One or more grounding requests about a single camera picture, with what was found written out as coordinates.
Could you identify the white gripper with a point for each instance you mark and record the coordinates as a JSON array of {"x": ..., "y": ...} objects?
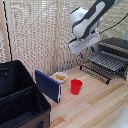
[{"x": 84, "y": 43}]

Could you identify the metal oven tray rack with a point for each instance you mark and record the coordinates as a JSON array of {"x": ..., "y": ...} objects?
[{"x": 108, "y": 61}]

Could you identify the white bowl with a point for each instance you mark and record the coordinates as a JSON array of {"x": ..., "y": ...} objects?
[{"x": 57, "y": 80}]

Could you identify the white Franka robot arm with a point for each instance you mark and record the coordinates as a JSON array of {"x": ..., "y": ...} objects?
[{"x": 88, "y": 16}]

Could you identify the black dish rack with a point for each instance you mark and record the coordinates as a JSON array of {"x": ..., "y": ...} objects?
[{"x": 116, "y": 43}]

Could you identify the red cup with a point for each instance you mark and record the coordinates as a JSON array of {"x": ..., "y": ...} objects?
[{"x": 76, "y": 87}]

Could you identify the yellow food piece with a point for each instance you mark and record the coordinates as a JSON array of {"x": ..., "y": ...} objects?
[{"x": 60, "y": 77}]

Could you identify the blue book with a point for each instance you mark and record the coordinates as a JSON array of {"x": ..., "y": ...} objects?
[{"x": 47, "y": 85}]

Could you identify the woven folding screen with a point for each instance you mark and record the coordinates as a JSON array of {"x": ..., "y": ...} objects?
[{"x": 30, "y": 33}]

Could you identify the black fabric storage case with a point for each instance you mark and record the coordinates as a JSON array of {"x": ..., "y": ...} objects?
[{"x": 20, "y": 100}]

